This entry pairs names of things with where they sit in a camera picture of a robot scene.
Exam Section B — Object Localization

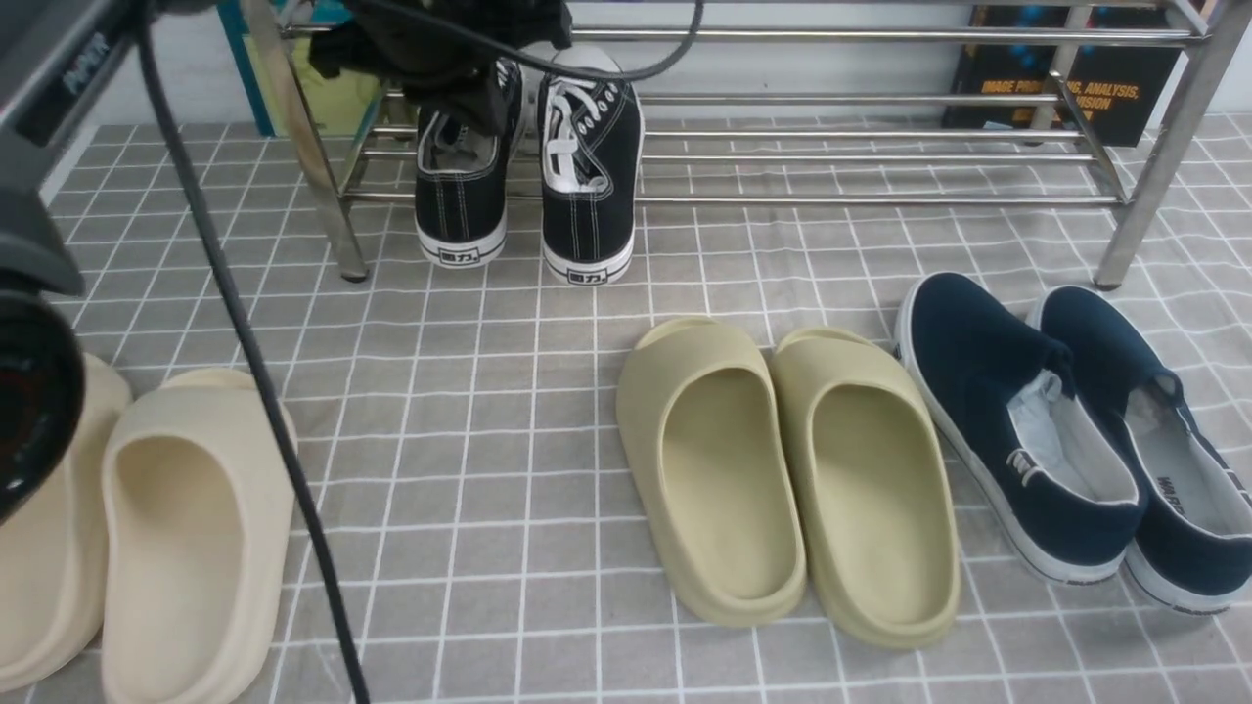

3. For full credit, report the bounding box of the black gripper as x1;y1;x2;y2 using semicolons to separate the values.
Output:
309;1;572;137

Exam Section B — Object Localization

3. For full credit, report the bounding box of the black canvas sneaker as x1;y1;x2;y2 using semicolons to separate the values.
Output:
414;59;527;269
536;74;645;286

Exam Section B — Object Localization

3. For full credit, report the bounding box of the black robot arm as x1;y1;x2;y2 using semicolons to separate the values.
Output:
1;1;572;516

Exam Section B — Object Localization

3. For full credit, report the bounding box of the navy left slip-on shoe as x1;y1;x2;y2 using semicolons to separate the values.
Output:
895;272;1146;585

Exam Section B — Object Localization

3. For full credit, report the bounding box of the navy slip-on shoe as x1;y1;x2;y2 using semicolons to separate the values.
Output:
895;272;1146;585
1028;286;1251;616

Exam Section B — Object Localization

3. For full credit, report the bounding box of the steel shoe rack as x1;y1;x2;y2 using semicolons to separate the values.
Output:
239;1;1249;292

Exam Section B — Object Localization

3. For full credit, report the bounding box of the navy right slip-on shoe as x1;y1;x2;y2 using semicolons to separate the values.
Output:
1028;286;1251;616

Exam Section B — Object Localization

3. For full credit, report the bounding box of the teal yellow book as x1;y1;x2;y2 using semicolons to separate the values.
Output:
217;1;381;137

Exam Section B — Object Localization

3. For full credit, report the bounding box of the grey checked floor mat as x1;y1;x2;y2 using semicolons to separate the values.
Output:
45;114;1251;703

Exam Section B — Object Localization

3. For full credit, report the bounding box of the olive green left slipper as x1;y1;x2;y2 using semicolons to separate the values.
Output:
613;317;806;628

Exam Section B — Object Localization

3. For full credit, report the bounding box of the olive green slipper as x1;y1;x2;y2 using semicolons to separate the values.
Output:
613;317;806;628
769;327;962;649

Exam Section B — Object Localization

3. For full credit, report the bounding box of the cream right slipper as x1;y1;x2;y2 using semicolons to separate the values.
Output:
101;367;294;703

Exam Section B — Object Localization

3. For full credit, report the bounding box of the cream slipper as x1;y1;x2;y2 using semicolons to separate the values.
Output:
101;367;294;703
1;353;133;691

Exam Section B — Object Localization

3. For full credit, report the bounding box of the olive green right slipper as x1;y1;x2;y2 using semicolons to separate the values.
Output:
769;327;962;649

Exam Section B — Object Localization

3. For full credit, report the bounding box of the black image processing book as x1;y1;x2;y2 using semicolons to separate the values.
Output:
942;3;1184;148

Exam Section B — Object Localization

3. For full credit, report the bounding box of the cream left slipper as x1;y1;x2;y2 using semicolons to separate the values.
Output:
1;353;133;691

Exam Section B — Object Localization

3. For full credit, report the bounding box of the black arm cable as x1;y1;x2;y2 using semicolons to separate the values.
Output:
131;0;705;704

